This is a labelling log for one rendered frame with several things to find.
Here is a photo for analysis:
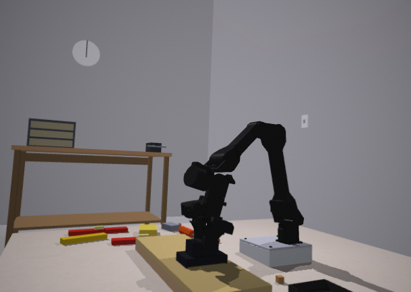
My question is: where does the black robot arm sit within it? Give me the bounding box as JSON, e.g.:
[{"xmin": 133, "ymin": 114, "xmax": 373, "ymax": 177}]
[{"xmin": 181, "ymin": 121, "xmax": 304, "ymax": 244}]

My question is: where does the tan rectangular panel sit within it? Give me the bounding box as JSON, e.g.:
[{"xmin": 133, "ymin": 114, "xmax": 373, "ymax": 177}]
[{"xmin": 135, "ymin": 234, "xmax": 272, "ymax": 292}]

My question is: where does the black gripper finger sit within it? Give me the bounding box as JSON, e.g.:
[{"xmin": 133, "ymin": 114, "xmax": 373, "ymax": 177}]
[
  {"xmin": 189, "ymin": 220, "xmax": 207, "ymax": 239},
  {"xmin": 201, "ymin": 226, "xmax": 224, "ymax": 255}
]

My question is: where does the red flat bar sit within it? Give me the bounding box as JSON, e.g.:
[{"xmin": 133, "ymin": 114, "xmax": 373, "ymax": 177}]
[
  {"xmin": 68, "ymin": 225, "xmax": 128, "ymax": 236},
  {"xmin": 111, "ymin": 234, "xmax": 152, "ymax": 245}
]

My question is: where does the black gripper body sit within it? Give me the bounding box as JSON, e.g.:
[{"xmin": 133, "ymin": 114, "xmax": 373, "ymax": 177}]
[{"xmin": 191, "ymin": 193, "xmax": 234, "ymax": 235}]

